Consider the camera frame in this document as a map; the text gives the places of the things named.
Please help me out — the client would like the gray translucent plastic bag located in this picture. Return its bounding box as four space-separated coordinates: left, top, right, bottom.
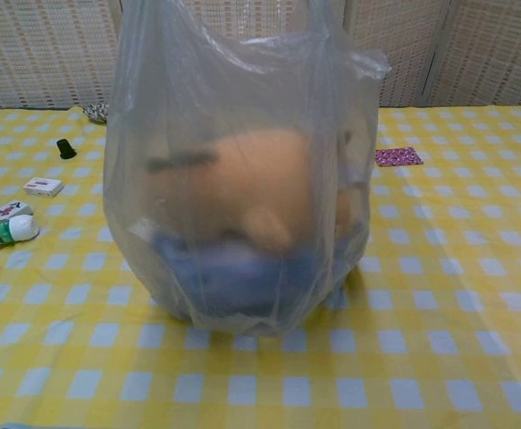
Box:
103 0 393 337

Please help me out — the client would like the yellow white checkered tablecloth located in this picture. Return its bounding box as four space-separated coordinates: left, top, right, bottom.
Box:
0 105 521 429

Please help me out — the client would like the orange plush toy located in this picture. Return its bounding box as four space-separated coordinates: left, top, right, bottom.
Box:
146 122 369 252

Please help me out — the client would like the blue cloth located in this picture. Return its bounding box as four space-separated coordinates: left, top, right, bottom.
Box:
149 223 365 324

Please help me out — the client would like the pink patterned card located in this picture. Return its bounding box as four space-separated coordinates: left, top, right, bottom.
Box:
374 147 424 168

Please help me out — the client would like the small black cap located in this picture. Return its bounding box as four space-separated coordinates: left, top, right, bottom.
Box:
55 138 78 161

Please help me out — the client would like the small white card box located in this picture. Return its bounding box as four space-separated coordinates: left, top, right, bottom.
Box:
22 176 65 198

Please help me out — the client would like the white mahjong tile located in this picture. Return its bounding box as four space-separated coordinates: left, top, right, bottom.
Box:
0 199 35 223

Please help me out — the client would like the white green plastic bottle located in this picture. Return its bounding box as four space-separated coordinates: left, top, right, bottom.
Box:
0 213 40 254

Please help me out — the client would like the beige folding screen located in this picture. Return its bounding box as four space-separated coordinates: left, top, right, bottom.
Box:
0 0 521 112

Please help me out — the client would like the braided multicolour rope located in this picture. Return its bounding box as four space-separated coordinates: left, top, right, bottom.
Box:
83 101 112 126

